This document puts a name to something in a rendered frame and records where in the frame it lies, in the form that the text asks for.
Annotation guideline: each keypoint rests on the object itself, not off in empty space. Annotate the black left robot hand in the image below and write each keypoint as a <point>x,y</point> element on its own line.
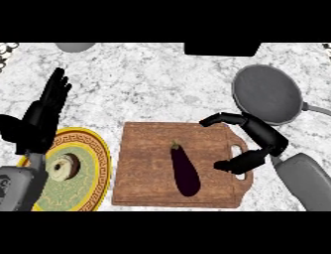
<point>40,115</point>

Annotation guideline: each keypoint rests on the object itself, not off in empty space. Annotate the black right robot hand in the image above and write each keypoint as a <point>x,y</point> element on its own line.
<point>257,133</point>

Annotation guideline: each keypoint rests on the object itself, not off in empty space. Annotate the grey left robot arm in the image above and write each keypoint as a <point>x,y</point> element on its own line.
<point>12,185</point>

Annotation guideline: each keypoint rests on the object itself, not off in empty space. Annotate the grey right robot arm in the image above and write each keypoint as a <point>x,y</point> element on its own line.
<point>308,183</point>

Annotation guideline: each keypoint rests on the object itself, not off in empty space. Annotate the grey frying pan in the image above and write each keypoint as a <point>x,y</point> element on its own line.
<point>270,94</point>

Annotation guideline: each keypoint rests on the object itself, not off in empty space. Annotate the dark purple eggplant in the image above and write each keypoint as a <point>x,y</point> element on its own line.
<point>184,170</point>

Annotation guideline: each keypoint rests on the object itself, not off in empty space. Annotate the brown wooden cutting board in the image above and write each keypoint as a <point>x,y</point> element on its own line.
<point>177,165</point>

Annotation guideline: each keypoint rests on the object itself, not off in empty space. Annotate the brown and cream doughnut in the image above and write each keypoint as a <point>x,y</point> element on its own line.
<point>63,166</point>

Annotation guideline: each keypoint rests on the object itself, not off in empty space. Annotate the yellow green patterned plate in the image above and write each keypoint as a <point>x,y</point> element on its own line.
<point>78,172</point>

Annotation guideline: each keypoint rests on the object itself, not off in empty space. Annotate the grey round object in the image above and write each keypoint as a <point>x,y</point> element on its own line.
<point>75,47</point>

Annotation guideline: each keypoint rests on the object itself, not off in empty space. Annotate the black appliance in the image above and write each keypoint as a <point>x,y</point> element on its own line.
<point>221,49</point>

